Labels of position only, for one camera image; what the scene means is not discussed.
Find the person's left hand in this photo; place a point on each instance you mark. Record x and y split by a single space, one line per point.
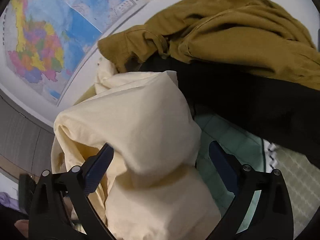
23 227

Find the cream large garment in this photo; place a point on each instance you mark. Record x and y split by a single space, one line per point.
151 189

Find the colourful wall map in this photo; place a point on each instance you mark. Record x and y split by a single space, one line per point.
37 45

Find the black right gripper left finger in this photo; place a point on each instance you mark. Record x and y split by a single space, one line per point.
48 217

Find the purple hanging garment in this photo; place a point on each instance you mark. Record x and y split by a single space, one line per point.
9 202

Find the black garment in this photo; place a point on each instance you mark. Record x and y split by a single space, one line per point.
281 112

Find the mustard olive jacket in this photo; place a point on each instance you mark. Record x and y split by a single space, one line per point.
259 34

